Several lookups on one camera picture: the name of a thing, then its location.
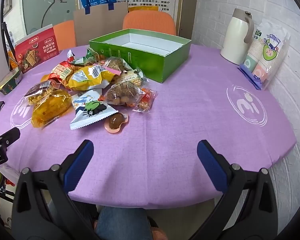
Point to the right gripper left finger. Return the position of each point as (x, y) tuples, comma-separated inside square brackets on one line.
[(42, 208)]

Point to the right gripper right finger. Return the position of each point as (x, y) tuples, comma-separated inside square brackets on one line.
[(247, 208)]

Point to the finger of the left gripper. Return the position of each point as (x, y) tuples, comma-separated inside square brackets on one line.
[(10, 136)]

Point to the brown label popcorn bag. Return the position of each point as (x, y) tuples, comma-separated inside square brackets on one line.
[(40, 91)]

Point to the clear yellow bread pack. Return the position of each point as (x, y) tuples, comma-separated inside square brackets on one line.
[(50, 108)]

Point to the red broad bean bag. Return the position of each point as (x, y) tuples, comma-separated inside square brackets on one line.
[(62, 72)]

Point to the white blue snack bag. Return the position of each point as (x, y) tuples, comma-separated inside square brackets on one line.
[(89, 108)]

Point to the yellow chips bag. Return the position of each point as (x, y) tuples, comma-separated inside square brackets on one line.
[(90, 77)]

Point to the braised egg pack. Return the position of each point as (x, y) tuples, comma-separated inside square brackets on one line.
[(114, 122)]

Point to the green pea bag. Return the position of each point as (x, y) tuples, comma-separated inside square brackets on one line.
[(84, 61)]

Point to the green foil candy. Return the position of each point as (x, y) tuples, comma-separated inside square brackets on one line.
[(92, 53)]

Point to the orange edged nut pack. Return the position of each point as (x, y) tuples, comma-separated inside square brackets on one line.
[(124, 94)]

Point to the white biscuit pack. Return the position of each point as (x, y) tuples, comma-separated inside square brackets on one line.
[(134, 76)]

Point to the small red snack pack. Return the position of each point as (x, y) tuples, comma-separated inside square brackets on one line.
[(146, 101)]

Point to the pink edged snack pack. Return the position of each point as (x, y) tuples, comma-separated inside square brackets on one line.
[(116, 65)]

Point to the dark green tin box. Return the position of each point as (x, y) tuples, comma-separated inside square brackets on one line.
[(10, 81)]

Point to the person blue jeans leg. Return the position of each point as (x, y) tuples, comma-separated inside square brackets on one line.
[(122, 223)]

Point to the red cracker box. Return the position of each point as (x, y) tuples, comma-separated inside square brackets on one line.
[(38, 47)]

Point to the purple tablecloth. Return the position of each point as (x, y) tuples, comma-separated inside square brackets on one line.
[(153, 163)]

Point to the red white small bag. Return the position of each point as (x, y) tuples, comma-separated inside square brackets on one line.
[(70, 56)]

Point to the left orange chair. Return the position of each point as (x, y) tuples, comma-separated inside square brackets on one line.
[(65, 35)]

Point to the orange chair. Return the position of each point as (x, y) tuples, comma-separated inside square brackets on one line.
[(65, 35), (157, 21)]

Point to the brown paper bag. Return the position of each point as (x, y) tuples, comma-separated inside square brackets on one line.
[(100, 21)]

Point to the white thermos jug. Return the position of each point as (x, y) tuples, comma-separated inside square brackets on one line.
[(239, 35)]

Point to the green gift box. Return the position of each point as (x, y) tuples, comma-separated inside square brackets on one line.
[(158, 55)]

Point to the right orange chair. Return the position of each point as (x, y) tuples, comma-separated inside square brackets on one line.
[(157, 21)]

